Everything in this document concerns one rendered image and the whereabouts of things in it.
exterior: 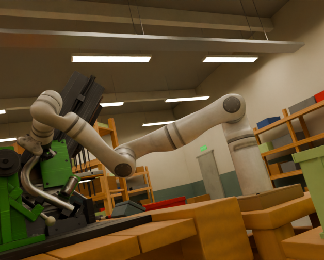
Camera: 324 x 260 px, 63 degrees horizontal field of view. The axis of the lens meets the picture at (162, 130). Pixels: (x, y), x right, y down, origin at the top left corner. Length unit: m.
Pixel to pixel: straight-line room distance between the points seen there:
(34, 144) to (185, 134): 0.51
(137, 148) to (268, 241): 0.51
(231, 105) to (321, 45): 5.94
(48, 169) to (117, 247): 0.68
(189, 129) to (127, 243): 0.47
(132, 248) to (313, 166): 0.36
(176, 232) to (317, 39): 6.44
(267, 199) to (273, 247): 0.12
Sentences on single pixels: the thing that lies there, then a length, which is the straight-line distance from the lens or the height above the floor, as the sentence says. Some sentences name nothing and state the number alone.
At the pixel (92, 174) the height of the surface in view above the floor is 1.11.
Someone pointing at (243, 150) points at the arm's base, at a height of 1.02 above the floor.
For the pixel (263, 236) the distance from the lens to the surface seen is 0.73.
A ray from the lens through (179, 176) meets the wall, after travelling 11.31.
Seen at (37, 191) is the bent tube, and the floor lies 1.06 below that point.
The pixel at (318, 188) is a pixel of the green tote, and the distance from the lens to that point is 0.56.
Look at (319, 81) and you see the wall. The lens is 6.74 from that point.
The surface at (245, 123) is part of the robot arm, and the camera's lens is 0.96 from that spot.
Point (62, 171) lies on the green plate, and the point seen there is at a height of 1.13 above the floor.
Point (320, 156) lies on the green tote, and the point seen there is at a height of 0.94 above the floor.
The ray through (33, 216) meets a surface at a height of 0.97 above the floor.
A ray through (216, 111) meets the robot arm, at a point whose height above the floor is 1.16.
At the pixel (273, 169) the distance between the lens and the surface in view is 7.08.
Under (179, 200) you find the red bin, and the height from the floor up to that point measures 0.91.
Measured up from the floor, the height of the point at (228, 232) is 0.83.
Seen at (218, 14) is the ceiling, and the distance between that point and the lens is 6.68.
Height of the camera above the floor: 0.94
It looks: 14 degrees up
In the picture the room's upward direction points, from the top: 13 degrees counter-clockwise
